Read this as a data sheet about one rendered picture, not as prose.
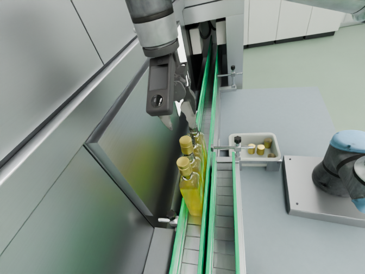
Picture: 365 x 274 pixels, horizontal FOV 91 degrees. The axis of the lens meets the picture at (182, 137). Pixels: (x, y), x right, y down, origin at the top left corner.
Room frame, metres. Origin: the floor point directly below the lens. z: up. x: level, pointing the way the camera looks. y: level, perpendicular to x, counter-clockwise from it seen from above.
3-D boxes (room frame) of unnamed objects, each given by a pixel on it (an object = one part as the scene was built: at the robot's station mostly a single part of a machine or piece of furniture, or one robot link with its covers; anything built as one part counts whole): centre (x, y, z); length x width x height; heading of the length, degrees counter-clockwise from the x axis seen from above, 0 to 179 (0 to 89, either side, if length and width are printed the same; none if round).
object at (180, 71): (0.39, -0.01, 1.37); 0.09 x 0.08 x 0.12; 160
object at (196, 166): (0.36, 0.00, 0.99); 0.06 x 0.06 x 0.21; 70
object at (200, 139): (0.47, -0.04, 0.99); 0.06 x 0.06 x 0.21; 68
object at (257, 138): (0.55, -0.31, 0.80); 0.22 x 0.17 x 0.09; 69
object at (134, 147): (0.70, 0.01, 1.15); 0.90 x 0.03 x 0.34; 159
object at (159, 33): (0.38, -0.01, 1.45); 0.08 x 0.08 x 0.05
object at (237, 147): (0.48, -0.18, 0.95); 0.17 x 0.03 x 0.12; 69
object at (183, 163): (0.31, 0.02, 1.14); 0.04 x 0.04 x 0.04
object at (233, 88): (1.08, -0.41, 0.90); 0.17 x 0.05 x 0.23; 69
